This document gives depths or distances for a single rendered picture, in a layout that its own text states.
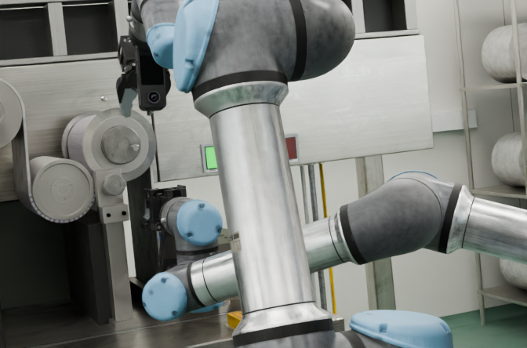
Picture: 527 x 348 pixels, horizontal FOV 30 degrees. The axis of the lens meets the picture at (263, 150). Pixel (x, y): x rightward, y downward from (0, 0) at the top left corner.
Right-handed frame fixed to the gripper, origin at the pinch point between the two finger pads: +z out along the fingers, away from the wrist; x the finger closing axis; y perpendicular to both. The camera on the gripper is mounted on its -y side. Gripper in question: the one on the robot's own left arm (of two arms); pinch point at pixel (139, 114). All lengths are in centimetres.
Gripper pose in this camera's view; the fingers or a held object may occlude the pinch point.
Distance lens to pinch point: 185.7
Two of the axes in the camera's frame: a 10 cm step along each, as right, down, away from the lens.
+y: -2.8, -7.8, 5.6
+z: -2.1, 6.2, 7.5
